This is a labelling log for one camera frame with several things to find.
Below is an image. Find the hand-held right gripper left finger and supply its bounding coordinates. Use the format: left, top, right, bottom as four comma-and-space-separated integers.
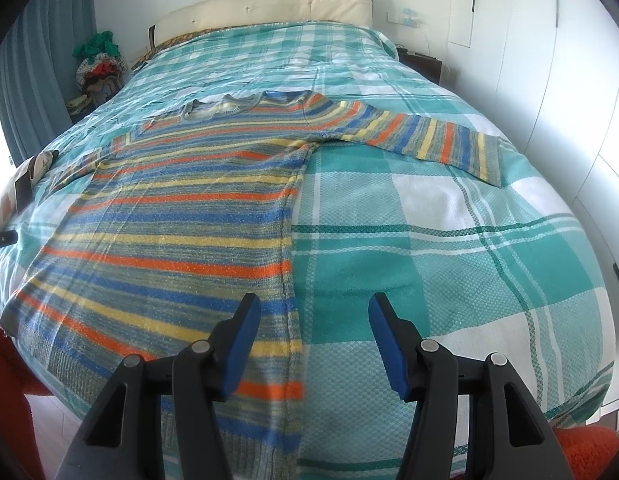
54, 292, 263, 480

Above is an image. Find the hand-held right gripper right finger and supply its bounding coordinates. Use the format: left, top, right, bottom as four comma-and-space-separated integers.
368, 292, 560, 480

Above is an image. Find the striped towel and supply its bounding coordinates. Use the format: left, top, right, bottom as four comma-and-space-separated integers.
0, 89, 503, 476

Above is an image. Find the teal white plaid blanket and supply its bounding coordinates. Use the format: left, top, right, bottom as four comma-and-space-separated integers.
0, 20, 617, 476

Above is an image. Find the person's red fleece clothing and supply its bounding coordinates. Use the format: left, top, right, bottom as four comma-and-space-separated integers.
0, 310, 619, 480

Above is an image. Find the blue-grey curtain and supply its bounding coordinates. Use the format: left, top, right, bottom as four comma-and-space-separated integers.
0, 0, 98, 161

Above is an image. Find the multicolour cloth pile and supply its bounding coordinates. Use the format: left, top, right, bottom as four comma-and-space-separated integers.
67, 55, 128, 111

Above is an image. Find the green cloth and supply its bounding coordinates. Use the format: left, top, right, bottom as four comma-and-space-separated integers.
72, 31, 123, 59

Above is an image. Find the dark wooden nightstand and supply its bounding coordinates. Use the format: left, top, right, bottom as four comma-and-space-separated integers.
394, 45, 443, 83

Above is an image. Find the white wardrobe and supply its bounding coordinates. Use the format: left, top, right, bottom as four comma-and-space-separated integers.
439, 0, 619, 411

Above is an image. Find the cream padded headboard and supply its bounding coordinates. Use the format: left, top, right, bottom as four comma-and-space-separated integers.
152, 0, 375, 51

